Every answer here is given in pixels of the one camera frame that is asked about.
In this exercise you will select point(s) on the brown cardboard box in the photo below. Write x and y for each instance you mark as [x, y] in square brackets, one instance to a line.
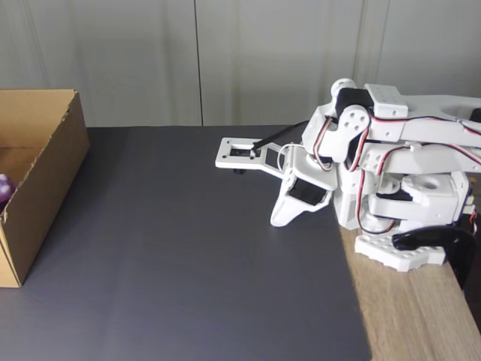
[56, 158]

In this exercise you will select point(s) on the pink purple bumpy ball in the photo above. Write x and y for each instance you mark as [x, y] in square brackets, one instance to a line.
[5, 186]

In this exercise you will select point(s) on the dark grey table mat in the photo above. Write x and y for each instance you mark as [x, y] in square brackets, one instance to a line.
[150, 244]

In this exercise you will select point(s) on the black table clamp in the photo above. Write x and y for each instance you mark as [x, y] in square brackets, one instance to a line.
[462, 255]

